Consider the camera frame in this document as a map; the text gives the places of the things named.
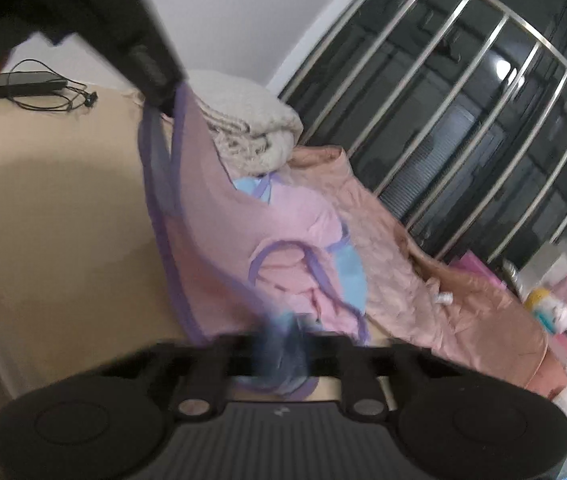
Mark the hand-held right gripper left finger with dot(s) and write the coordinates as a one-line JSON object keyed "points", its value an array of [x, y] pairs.
{"points": [[258, 357]]}

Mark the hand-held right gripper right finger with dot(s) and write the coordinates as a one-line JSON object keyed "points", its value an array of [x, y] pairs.
{"points": [[313, 355]]}

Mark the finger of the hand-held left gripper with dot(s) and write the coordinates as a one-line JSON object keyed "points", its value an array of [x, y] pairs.
{"points": [[151, 67]]}

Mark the pink garment with purple trim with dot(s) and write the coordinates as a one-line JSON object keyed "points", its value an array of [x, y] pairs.
{"points": [[283, 240]]}

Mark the white knit blanket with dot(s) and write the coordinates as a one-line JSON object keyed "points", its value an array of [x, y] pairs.
{"points": [[243, 120]]}

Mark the pink quilted blanket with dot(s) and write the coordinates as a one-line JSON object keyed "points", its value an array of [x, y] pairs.
{"points": [[438, 300]]}

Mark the small white object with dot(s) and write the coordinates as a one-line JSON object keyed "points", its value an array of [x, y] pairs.
{"points": [[443, 299]]}

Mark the pink box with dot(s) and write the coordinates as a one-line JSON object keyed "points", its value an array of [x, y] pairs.
{"points": [[476, 266]]}

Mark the yellow and white plush toy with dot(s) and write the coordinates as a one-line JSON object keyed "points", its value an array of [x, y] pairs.
{"points": [[548, 307]]}

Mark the white box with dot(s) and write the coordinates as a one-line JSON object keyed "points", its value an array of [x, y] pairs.
{"points": [[548, 266]]}

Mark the metal window grille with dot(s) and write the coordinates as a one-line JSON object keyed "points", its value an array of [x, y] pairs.
{"points": [[463, 85]]}

